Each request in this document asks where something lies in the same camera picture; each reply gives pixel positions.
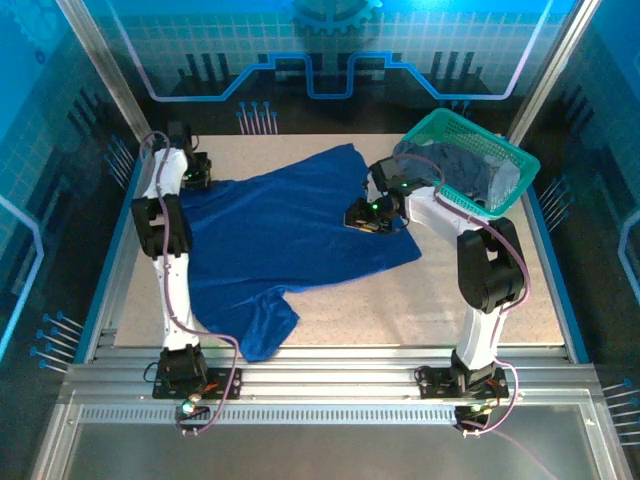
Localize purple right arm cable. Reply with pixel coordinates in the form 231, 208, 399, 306
392, 153, 532, 439

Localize grey lower panel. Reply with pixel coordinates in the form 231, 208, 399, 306
64, 424, 601, 480

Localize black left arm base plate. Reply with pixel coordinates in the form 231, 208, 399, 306
152, 367, 245, 401

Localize teal plastic basket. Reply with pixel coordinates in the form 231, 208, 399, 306
403, 107, 542, 225

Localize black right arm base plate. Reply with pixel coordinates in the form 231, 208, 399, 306
414, 364, 510, 401

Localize aluminium mounting rail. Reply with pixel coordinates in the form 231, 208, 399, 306
64, 344, 601, 406

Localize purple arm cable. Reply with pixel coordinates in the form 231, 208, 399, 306
392, 153, 532, 439
138, 129, 244, 437

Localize light grey garment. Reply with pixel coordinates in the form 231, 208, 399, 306
482, 154, 524, 211

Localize aluminium table side rail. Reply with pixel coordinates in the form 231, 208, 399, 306
92, 139, 169, 354

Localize aluminium frame post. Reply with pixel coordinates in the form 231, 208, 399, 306
54, 0, 169, 151
507, 0, 601, 146

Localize royal blue t-shirt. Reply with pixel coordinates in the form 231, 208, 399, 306
179, 143, 423, 364

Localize grey-blue t-shirt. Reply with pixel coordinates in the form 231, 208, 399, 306
392, 139, 494, 201

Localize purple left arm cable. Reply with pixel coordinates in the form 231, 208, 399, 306
138, 129, 244, 437

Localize lit cable connector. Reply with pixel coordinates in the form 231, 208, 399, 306
174, 397, 211, 421
454, 402, 494, 424

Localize slotted grey cable duct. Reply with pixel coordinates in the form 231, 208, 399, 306
79, 403, 506, 427

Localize blue table edge strip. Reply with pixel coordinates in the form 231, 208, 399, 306
524, 189, 592, 364
74, 146, 151, 364

